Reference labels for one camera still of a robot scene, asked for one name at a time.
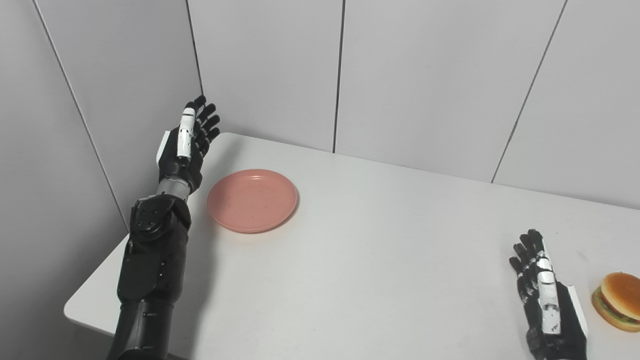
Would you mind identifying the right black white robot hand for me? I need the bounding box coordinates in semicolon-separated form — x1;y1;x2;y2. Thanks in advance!
509;229;589;360

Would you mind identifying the pink round plate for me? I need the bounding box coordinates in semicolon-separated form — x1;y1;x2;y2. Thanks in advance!
206;169;299;234

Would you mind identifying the toy hamburger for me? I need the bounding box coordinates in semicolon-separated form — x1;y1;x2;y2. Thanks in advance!
591;272;640;333

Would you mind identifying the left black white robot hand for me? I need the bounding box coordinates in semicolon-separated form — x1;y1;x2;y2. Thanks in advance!
156;95;221;193

